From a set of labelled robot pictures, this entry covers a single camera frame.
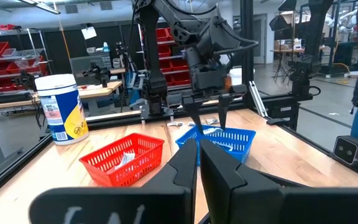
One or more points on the wooden desk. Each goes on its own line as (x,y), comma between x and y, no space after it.
(98,91)

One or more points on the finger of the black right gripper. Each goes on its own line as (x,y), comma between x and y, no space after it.
(225,107)
(195,112)

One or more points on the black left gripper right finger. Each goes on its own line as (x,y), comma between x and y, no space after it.
(259,205)

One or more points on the black flat box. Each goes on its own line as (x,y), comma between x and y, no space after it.
(14,98)

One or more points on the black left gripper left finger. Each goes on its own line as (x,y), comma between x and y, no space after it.
(120,205)

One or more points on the blue plastic basket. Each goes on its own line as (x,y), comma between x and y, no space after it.
(238,140)

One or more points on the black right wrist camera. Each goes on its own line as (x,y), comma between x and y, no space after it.
(208,77)

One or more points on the white bucket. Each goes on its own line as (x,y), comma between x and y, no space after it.
(236,76)

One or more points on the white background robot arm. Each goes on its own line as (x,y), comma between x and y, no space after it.
(342,21)

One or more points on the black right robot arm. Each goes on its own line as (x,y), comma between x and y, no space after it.
(154,77)

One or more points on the grey table-level camera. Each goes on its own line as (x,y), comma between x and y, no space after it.
(350,151)

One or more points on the small black background gripper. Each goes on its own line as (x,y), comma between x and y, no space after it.
(25,81)

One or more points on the small white grey packet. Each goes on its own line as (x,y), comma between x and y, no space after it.
(128,156)
(119,165)

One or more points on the silver aluminium bar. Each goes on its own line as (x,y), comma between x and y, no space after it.
(258,99)

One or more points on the long ceiling light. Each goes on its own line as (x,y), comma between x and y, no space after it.
(42,7)

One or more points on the metal shelf rack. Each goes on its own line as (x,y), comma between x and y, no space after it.
(180,71)
(26,30)

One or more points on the blue white square packet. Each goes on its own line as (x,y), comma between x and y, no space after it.
(211,121)
(212,130)
(175,124)
(191,124)

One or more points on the black background robot arm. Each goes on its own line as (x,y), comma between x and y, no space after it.
(98,73)

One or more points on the white paper tag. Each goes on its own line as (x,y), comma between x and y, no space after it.
(89,32)

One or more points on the red plastic basket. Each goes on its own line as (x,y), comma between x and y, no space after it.
(104,161)

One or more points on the white container with blue band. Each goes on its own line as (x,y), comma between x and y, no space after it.
(61,109)

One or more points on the grey monitor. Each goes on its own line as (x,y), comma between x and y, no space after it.
(78,67)

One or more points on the black softbox on tripod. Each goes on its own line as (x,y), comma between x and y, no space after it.
(279,23)

